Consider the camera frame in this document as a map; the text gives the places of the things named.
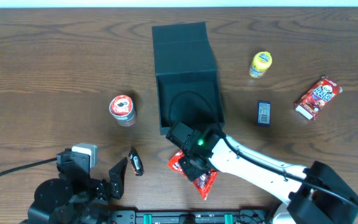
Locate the red candy bag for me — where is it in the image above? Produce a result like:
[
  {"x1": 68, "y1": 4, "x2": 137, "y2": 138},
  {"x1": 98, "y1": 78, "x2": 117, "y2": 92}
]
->
[{"x1": 168, "y1": 151, "x2": 218, "y2": 200}]

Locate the red Pringles can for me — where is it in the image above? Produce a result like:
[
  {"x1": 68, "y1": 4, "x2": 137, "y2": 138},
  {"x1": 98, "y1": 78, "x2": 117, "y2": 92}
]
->
[{"x1": 109, "y1": 95, "x2": 137, "y2": 127}]

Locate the yellow candy bottle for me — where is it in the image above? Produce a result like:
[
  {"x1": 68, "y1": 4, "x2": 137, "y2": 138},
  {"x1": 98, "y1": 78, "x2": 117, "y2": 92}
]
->
[{"x1": 249, "y1": 51, "x2": 273, "y2": 78}]

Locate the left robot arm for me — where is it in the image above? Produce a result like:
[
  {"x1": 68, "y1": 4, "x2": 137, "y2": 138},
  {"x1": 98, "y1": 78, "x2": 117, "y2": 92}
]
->
[{"x1": 22, "y1": 147, "x2": 128, "y2": 224}]

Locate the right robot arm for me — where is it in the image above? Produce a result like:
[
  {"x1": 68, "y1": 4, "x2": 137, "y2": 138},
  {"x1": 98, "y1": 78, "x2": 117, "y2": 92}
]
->
[{"x1": 166, "y1": 122, "x2": 358, "y2": 223}]

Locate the black candy bar wrapper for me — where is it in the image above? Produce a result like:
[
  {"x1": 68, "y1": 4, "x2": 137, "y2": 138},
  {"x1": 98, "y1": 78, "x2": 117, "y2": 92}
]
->
[{"x1": 128, "y1": 146, "x2": 144, "y2": 176}]

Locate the small blue box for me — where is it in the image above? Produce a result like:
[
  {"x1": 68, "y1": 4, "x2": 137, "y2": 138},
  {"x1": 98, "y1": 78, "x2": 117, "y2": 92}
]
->
[{"x1": 257, "y1": 101, "x2": 271, "y2": 126}]

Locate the dark green open box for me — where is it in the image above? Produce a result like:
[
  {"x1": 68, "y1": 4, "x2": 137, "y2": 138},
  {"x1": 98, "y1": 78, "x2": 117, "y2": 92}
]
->
[{"x1": 152, "y1": 22, "x2": 224, "y2": 135}]

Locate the red Hello Panda box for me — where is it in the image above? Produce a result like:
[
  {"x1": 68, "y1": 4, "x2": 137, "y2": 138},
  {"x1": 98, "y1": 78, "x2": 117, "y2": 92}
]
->
[{"x1": 294, "y1": 76, "x2": 342, "y2": 120}]

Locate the left black cable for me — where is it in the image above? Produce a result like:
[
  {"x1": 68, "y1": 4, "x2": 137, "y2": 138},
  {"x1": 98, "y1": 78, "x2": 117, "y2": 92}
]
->
[{"x1": 0, "y1": 157, "x2": 58, "y2": 189}]

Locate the black cable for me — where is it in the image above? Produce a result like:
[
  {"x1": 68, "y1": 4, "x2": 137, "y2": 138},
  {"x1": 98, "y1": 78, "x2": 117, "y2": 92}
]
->
[
  {"x1": 0, "y1": 157, "x2": 58, "y2": 189},
  {"x1": 168, "y1": 91, "x2": 358, "y2": 224}
]

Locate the right black cable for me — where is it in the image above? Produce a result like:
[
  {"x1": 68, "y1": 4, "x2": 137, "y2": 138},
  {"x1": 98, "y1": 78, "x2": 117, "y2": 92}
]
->
[{"x1": 168, "y1": 91, "x2": 358, "y2": 224}]

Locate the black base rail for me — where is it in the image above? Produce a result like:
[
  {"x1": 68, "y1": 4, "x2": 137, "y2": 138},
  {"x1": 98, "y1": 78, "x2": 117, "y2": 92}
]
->
[{"x1": 108, "y1": 209, "x2": 272, "y2": 224}]

